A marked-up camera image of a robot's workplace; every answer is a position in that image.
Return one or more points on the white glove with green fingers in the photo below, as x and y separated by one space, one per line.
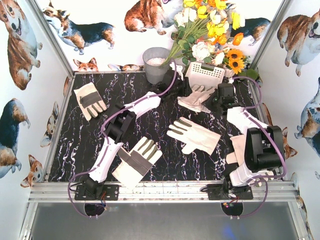
194 101

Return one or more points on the green moss ball right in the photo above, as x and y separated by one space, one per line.
248 73

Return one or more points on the artificial flower bouquet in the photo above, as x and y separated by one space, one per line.
205 31

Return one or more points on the sunflower pot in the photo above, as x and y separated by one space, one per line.
236 60

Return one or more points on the white perforated storage basket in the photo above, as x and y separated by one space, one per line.
204 74

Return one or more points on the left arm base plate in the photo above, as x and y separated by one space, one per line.
107 192

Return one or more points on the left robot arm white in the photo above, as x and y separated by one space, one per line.
120 125

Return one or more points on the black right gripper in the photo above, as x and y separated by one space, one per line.
218 100

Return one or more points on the grey metal bucket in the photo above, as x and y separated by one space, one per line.
155 64

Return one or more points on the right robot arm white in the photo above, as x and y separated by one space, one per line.
260 147

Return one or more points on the white grey glove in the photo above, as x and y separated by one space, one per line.
136 163
89 101

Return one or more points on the white grey glove back left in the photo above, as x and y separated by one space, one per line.
89 101

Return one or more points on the white grey glove front centre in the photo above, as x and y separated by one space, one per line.
136 163

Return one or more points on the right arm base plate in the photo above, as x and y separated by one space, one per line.
222 192

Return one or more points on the aluminium front rail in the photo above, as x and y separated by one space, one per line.
158 192

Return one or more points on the white glove near right base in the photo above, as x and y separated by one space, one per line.
242 175

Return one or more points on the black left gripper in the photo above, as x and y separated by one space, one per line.
180 83

